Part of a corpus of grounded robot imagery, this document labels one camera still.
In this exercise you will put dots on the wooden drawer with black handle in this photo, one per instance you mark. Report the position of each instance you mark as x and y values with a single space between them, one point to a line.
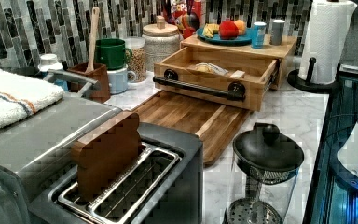
244 86

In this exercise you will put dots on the wooden cutting board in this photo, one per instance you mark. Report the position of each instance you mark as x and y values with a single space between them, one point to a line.
214 124

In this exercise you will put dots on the wooden toast slice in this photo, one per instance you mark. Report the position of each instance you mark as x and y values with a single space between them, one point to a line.
105 152

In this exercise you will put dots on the wooden spoon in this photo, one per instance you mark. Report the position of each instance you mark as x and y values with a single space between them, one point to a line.
92 38

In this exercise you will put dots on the light blue mug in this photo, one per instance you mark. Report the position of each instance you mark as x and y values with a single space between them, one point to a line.
119 79

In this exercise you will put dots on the red plush apple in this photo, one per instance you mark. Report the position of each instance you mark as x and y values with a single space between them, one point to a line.
228 30

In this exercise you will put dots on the white ceramic jar wooden lid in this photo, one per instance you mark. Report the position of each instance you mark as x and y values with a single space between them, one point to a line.
161 40

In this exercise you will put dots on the yellow plush banana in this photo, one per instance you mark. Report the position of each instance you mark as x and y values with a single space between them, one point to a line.
210 29

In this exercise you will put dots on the packet inside drawer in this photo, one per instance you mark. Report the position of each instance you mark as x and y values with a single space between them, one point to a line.
211 68

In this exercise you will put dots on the white paper towel roll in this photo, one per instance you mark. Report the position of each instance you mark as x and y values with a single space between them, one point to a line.
325 38

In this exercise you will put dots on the red cereal box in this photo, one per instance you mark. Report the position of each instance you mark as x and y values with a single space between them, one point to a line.
187 15

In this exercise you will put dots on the orange plush fruit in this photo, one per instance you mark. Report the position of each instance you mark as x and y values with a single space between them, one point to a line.
241 26

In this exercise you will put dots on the white striped towel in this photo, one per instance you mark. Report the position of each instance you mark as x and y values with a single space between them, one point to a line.
21 97

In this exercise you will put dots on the silver toaster oven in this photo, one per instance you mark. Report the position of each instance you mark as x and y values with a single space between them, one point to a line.
35 152

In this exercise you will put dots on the grey shaker can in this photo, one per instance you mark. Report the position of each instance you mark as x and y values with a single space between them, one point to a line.
276 32

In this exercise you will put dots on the silver toaster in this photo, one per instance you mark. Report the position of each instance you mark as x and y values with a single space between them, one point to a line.
164 186

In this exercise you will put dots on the glass french press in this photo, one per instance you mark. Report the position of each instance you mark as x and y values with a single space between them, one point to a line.
263 174

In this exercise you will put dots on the white blue bottle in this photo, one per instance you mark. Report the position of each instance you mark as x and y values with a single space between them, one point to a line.
50 62

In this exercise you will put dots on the blue shaker can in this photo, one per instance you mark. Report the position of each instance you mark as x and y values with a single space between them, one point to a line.
258 34

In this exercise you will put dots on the clear cereal container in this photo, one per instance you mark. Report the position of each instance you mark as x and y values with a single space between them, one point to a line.
137 60

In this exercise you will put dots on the green mug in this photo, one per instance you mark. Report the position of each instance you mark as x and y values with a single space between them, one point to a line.
112 52

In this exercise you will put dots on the black paper towel holder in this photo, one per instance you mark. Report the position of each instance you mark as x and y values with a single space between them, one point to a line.
307 85

